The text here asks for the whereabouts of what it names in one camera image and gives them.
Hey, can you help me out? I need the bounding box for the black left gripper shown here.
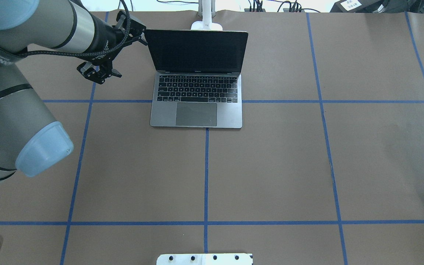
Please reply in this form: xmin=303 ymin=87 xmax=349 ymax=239
xmin=77 ymin=10 xmax=148 ymax=84

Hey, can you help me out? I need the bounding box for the grey laptop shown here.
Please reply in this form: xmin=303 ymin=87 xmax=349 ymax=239
xmin=145 ymin=29 xmax=249 ymax=129

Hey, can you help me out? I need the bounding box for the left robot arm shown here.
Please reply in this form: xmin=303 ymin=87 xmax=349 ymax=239
xmin=0 ymin=0 xmax=147 ymax=183

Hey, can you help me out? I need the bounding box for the white desk lamp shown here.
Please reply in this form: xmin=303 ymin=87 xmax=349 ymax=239
xmin=190 ymin=0 xmax=223 ymax=31

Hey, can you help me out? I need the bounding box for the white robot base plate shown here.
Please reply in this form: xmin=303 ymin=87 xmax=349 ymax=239
xmin=155 ymin=253 xmax=254 ymax=265

